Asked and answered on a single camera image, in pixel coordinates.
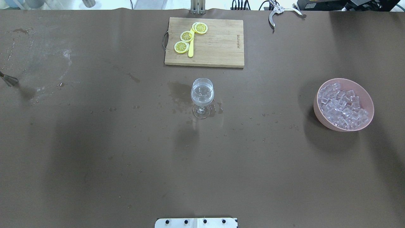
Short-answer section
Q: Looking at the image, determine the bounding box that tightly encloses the steel jigger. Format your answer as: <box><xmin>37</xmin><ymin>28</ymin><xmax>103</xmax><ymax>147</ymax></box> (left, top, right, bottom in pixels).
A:
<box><xmin>0</xmin><ymin>71</ymin><xmax>19</xmax><ymax>87</ymax></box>

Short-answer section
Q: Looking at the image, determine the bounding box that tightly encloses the clear wine glass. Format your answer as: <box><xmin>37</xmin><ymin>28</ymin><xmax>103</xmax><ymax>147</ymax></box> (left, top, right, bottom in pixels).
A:
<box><xmin>191</xmin><ymin>78</ymin><xmax>215</xmax><ymax>119</ymax></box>

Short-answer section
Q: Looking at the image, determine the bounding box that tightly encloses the clear ice cube pile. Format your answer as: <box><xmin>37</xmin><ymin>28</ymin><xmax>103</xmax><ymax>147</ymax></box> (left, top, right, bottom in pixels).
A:
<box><xmin>317</xmin><ymin>83</ymin><xmax>370</xmax><ymax>130</ymax></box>

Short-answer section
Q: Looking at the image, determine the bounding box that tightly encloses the yellow plastic knife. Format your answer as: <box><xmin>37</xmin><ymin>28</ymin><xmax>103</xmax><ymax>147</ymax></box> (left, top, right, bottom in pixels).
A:
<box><xmin>188</xmin><ymin>28</ymin><xmax>195</xmax><ymax>58</ymax></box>

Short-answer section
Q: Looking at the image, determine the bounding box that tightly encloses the bamboo cutting board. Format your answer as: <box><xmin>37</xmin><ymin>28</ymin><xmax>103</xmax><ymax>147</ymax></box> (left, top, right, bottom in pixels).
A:
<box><xmin>164</xmin><ymin>17</ymin><xmax>245</xmax><ymax>69</ymax></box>

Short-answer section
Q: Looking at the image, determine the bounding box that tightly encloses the middle lemon slice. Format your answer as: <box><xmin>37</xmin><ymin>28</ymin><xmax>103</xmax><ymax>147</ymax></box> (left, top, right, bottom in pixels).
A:
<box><xmin>180</xmin><ymin>30</ymin><xmax>194</xmax><ymax>43</ymax></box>

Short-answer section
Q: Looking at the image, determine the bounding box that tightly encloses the far lemon slice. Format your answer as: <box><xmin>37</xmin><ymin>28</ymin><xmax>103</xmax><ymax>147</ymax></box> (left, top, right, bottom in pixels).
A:
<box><xmin>191</xmin><ymin>22</ymin><xmax>208</xmax><ymax>34</ymax></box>

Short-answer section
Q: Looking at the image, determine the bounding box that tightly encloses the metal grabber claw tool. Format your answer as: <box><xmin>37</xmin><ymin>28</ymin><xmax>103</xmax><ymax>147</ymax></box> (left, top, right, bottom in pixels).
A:
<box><xmin>267</xmin><ymin>0</ymin><xmax>307</xmax><ymax>31</ymax></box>

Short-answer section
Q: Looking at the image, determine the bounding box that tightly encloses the pink bowl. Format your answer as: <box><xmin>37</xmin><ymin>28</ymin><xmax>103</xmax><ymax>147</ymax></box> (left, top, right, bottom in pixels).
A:
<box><xmin>313</xmin><ymin>78</ymin><xmax>375</xmax><ymax>132</ymax></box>

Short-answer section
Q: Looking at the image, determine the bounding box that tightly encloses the lemon slice near handle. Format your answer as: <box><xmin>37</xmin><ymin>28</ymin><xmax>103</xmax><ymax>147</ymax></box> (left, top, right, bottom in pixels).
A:
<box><xmin>174</xmin><ymin>41</ymin><xmax>190</xmax><ymax>54</ymax></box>

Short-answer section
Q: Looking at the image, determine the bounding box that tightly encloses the aluminium frame post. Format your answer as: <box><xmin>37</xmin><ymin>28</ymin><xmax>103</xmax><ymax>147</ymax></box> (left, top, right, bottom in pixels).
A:
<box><xmin>190</xmin><ymin>0</ymin><xmax>206</xmax><ymax>15</ymax></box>

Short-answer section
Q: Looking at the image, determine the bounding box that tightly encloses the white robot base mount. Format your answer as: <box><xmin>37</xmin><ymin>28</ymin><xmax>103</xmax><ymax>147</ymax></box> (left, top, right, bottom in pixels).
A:
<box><xmin>154</xmin><ymin>217</ymin><xmax>239</xmax><ymax>228</ymax></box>

